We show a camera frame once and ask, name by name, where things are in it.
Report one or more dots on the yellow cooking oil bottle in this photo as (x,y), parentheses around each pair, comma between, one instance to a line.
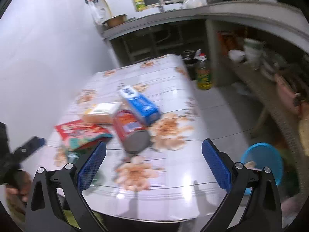
(204,75)

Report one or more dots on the person's left hand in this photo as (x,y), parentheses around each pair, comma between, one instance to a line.
(23,183)

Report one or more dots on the red green snack packet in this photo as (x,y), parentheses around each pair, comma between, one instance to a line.
(79,131)

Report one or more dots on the blue cardboard box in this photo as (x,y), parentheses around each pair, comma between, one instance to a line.
(142,106)

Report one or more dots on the red metal can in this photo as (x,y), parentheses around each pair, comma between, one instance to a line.
(125,125)

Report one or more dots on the concrete kitchen counter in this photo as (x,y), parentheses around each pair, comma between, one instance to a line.
(217,9)

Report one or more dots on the dark ceramic jar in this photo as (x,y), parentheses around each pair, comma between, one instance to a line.
(188,60)

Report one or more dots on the green transparent bottle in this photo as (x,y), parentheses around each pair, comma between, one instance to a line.
(72,155)

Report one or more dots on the red printed packet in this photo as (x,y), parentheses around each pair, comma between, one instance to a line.
(229,41)

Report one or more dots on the floral plastic tablecloth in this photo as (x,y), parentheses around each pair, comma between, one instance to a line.
(169,174)

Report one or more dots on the metal basin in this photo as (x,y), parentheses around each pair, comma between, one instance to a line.
(115,20)

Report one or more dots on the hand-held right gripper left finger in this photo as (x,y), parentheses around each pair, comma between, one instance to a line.
(91,166)

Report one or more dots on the hanging clear plastic bag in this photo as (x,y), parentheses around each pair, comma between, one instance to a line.
(96,12)

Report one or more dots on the clear yellow food package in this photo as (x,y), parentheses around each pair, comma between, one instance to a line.
(103,112)

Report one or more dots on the blue plastic basket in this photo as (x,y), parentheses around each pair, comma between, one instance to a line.
(263,152)

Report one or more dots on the pink plastic basin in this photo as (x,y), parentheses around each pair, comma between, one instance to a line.
(284,91)

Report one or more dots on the stack of bowls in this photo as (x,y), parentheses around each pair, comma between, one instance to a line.
(253,50)

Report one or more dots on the metal faucet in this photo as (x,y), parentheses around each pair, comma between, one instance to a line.
(159,1)

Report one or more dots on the yellow plastic bag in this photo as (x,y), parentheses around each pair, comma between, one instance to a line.
(304,137)

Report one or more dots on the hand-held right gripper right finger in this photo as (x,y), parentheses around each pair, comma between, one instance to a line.
(217,164)

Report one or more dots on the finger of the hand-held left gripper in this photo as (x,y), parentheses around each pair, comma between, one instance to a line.
(30,146)

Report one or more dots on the white bowl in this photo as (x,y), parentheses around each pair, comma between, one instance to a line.
(236,55)

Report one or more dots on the yellow dish soap bottle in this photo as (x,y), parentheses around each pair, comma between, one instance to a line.
(140,4)

